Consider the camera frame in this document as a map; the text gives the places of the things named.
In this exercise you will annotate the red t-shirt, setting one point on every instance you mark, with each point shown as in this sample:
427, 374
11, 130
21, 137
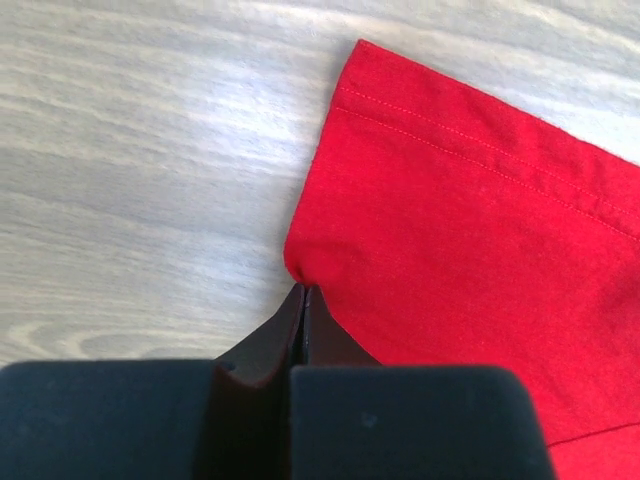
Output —
445, 226

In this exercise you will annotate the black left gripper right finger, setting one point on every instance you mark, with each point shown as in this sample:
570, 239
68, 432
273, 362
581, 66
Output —
353, 418

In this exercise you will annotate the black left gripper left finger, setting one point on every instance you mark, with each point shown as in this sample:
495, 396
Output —
216, 418

